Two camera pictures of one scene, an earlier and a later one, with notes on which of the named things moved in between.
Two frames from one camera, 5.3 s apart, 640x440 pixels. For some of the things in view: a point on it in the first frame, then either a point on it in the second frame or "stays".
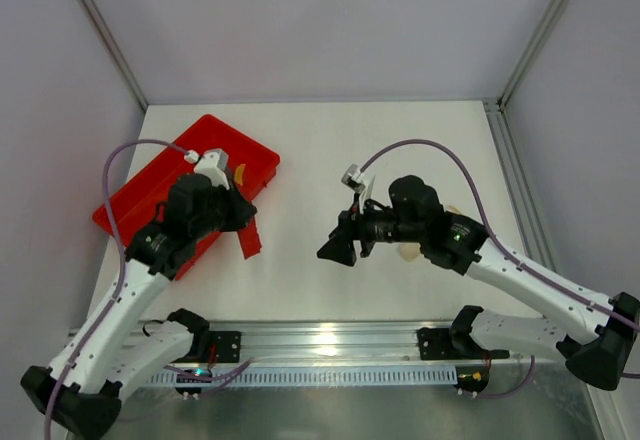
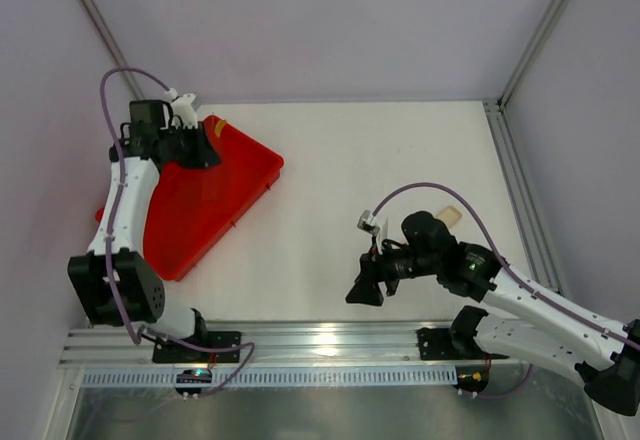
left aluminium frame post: (103, 30) stays
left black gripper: (233, 207) → (198, 147)
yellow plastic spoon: (239, 174) → (219, 125)
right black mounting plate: (441, 344) stays
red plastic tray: (134, 209) stays
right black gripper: (360, 240) → (375, 270)
